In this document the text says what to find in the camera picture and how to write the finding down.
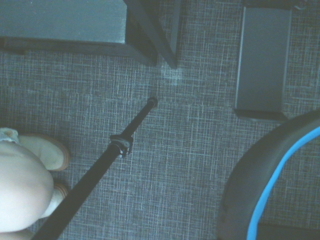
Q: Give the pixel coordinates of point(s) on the blue and black headphones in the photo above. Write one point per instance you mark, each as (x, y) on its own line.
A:
(255, 180)

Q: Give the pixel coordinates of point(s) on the dark side table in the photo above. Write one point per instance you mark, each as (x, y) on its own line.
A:
(62, 20)

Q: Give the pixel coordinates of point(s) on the gray rectangular box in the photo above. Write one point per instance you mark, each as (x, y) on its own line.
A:
(262, 62)

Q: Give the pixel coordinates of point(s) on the person's bare leg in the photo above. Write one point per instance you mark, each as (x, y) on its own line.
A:
(22, 187)

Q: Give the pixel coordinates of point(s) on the tan brown shoe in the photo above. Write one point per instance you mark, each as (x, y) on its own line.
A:
(50, 155)
(60, 193)

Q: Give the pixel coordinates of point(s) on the black tripod leg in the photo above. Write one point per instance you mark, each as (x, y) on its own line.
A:
(100, 165)

